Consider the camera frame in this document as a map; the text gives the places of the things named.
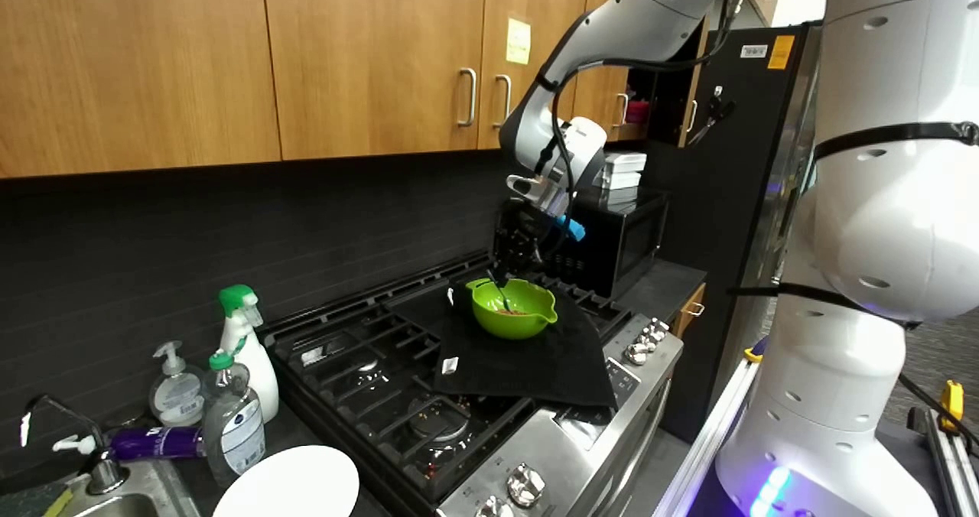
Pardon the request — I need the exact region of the light green bowl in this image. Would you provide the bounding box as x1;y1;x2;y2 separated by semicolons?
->
466;277;558;340

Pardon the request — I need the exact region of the black microwave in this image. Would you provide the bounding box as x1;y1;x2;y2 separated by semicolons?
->
535;187;671;301

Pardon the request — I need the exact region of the stack of white boxes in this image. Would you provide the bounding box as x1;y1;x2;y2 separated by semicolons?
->
600;151;648;191

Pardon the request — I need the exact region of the black cloth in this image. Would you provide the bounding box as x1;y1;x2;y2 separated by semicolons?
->
432;271;619;409

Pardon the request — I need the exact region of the cabinet door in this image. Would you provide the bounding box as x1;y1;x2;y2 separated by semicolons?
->
477;0;591;151
572;0;633;132
0;0;282;180
262;0;487;161

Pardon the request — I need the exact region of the drawer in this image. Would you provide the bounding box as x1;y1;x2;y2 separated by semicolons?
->
672;283;707;340

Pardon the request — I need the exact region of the yellow sticky note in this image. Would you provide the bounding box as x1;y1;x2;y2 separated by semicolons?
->
505;17;532;66

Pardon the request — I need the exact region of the stove burner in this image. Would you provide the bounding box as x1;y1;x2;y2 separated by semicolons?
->
343;355;395;386
404;398;473;447

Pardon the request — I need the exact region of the black refrigerator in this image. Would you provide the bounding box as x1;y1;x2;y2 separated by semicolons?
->
641;23;821;443

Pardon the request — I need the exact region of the gas stove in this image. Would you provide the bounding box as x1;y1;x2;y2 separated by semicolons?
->
264;249;685;517

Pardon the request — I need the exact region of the oven door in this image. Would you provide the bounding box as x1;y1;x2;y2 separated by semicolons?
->
589;376;678;517

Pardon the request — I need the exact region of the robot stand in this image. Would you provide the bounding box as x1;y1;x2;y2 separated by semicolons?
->
654;340;979;517

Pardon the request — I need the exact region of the white spray bottle green top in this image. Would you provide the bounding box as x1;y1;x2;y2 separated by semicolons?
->
217;284;281;424

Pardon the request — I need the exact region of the white plate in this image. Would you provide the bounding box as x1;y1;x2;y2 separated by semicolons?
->
212;444;361;517

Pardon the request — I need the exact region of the dish soap bottle green cap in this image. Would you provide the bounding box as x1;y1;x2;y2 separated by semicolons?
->
202;350;268;489

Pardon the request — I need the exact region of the clear soap pump bottle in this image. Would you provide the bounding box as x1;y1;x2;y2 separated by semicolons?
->
148;340;207;428

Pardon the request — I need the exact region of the purple pump bottle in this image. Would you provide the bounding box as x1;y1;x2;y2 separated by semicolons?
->
51;424;208;463

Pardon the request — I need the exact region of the yellow clamp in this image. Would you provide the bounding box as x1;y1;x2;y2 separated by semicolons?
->
939;379;965;434

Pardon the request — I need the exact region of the sink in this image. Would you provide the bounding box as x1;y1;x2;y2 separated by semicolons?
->
0;460;201;517

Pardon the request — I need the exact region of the tap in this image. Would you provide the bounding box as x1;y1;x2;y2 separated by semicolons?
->
18;394;130;496

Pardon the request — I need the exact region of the sponge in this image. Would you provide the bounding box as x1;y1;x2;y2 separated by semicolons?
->
0;482;74;517

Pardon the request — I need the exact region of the wooden wall cabinet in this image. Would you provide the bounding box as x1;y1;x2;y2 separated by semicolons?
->
0;0;708;180

